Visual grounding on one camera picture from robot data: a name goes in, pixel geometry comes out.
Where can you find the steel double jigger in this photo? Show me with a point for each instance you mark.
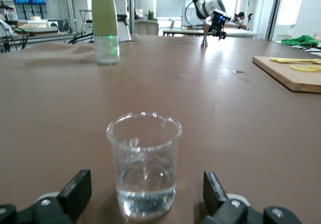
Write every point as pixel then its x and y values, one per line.
pixel 205 38

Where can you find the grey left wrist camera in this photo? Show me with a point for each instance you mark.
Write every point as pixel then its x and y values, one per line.
pixel 220 15

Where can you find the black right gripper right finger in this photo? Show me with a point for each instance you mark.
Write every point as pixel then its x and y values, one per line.
pixel 213 191

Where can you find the brown table cover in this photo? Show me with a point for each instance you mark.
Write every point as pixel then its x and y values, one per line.
pixel 175 96

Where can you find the white background table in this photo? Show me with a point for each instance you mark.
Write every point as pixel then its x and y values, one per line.
pixel 238 33

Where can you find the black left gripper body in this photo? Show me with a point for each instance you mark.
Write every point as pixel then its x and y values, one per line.
pixel 216 26

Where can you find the yellow lemon slice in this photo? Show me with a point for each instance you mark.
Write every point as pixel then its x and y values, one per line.
pixel 301 68
pixel 318 67

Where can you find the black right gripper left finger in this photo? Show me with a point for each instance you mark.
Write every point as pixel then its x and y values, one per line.
pixel 75 191

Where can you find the small liquid spill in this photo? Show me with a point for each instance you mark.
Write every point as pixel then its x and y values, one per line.
pixel 237 71

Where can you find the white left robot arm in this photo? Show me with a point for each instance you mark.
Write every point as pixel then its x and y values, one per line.
pixel 210 5

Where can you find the blue topped display fridge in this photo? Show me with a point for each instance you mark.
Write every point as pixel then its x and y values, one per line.
pixel 27 8

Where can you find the wooden cutting board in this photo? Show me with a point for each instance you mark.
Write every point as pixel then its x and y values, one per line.
pixel 288 81

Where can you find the green sleeved glass bottle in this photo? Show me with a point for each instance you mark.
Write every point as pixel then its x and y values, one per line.
pixel 104 13

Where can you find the green potted plant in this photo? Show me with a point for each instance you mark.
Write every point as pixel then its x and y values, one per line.
pixel 151 15

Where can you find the seated person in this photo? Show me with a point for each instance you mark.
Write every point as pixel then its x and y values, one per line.
pixel 241 15

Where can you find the green cloth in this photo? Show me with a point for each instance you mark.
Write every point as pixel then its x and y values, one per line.
pixel 303 40

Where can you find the clear glass measuring beaker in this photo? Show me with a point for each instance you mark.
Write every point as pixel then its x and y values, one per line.
pixel 145 183

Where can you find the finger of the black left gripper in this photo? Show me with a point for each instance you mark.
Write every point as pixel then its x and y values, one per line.
pixel 222 36

